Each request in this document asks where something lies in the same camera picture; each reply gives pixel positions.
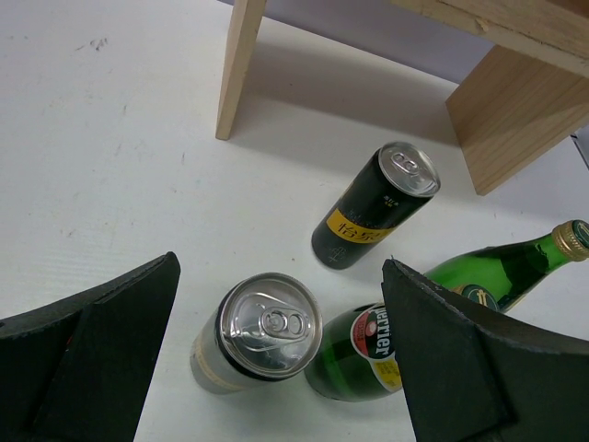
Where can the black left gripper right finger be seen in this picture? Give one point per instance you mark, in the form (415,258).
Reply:
(473,374)

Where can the green perrier bottle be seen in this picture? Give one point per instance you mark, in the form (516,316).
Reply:
(509,272)
(356,360)

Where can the black gold band can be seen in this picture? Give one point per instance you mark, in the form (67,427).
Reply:
(266,329)

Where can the light wooden shelf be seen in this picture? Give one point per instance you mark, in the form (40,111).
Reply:
(521,99)

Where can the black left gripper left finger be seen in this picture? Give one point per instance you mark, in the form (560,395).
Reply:
(79,369)

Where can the black yellow label can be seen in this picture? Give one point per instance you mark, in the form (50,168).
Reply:
(397,181)

